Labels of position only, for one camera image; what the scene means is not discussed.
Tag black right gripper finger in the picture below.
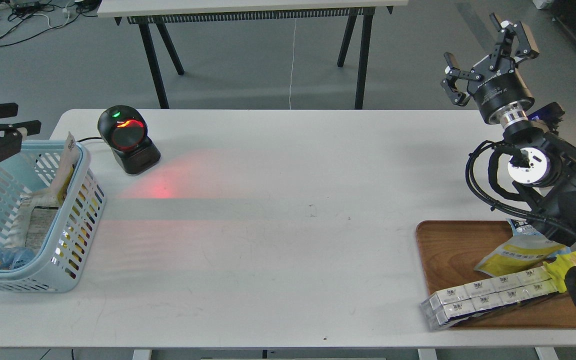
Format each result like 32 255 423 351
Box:
440 52 484 108
483 13 540 74

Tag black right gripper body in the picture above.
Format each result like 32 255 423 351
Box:
468 62 535 125

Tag yellow nut snack pouch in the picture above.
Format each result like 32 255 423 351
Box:
49 132 81 205

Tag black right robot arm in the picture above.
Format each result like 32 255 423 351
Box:
441 13 576 307

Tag light blue plastic basket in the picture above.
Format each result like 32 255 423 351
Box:
0 140 106 293

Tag white snack bag in basket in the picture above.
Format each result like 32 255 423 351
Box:
3 187 60 254

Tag blue snack bag in basket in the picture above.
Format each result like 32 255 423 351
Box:
0 246 35 271

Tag blue snack packet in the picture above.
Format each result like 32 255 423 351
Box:
506 218 541 236

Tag yellow white snack pouch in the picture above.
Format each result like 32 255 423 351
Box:
474 234 565 277

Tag bright yellow snack bag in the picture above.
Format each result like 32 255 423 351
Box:
542 251 576 294

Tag white boxed snack pack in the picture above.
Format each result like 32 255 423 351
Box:
420 266 558 331

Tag black barcode scanner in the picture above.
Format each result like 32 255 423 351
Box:
97 105 162 176

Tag black legged background table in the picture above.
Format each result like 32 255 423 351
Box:
96 0 408 110

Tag black floor cables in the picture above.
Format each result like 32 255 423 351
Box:
0 0 100 53

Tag white hanging cable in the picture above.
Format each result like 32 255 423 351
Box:
288 18 298 110

